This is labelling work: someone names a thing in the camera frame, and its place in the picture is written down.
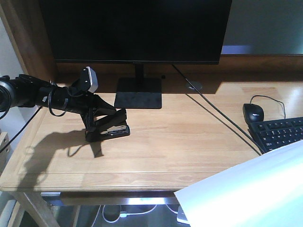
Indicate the black computer monitor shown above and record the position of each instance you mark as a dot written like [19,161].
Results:
[137,32]

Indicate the black computer mouse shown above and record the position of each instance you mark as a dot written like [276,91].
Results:
[252,113]

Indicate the black stapler orange label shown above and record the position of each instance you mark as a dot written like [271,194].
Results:
[110,127]

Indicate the white paper stack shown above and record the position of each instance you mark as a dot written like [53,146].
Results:
[266,191]

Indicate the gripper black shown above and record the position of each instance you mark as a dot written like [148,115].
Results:
[82,102]

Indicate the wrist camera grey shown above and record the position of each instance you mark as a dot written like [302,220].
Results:
[90,79]

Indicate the black keyboard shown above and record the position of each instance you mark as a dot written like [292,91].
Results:
[270,135]

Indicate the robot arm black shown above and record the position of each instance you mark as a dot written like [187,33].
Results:
[28,91]

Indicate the wooden desk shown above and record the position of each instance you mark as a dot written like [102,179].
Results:
[168,149]

